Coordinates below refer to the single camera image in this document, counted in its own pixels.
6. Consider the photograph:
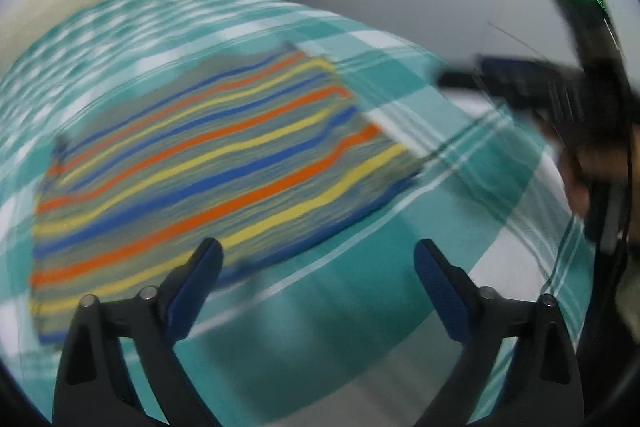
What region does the multicolour striped knit sweater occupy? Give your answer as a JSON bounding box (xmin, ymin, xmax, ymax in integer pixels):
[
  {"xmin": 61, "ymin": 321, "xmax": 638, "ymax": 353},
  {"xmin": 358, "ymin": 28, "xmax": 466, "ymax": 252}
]
[{"xmin": 29, "ymin": 44, "xmax": 422, "ymax": 345}]

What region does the person's right hand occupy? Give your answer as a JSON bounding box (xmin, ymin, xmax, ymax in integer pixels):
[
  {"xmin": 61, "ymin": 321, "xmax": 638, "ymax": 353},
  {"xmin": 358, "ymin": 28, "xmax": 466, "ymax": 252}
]
[{"xmin": 558, "ymin": 148, "xmax": 628, "ymax": 218}]

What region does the teal white plaid bedspread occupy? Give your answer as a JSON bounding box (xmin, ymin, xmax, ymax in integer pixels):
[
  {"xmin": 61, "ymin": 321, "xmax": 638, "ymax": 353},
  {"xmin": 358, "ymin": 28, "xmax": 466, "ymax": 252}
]
[{"xmin": 1, "ymin": 0, "xmax": 593, "ymax": 426}]

